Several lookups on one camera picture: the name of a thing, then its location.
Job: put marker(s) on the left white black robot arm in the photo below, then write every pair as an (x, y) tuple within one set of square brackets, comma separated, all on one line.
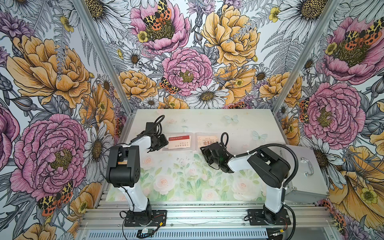
[(124, 170)]

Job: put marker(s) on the red and pink card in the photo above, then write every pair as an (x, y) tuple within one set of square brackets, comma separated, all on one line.
[(179, 142)]

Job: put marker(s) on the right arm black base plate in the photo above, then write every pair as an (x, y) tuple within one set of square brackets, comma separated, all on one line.
[(264, 217)]

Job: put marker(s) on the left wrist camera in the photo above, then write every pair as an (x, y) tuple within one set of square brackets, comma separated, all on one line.
[(153, 128)]

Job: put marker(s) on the silver aluminium case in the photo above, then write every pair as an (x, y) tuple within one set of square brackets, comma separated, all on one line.
[(309, 185)]

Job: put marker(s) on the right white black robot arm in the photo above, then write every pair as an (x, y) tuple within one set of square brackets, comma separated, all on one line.
[(269, 166)]

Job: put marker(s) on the pale card red characters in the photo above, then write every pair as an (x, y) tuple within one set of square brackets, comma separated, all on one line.
[(204, 141)]

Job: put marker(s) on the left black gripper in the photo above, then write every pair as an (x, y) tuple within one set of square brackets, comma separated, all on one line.
[(164, 143)]

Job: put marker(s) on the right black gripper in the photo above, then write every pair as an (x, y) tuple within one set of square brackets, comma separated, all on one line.
[(206, 150)]

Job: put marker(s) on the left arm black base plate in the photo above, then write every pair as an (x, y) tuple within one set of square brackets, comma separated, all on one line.
[(157, 218)]

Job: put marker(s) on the aluminium front rail frame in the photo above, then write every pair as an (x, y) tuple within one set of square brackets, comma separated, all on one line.
[(209, 221)]

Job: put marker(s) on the pink elephant photo album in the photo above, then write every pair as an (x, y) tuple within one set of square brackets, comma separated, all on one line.
[(194, 144)]

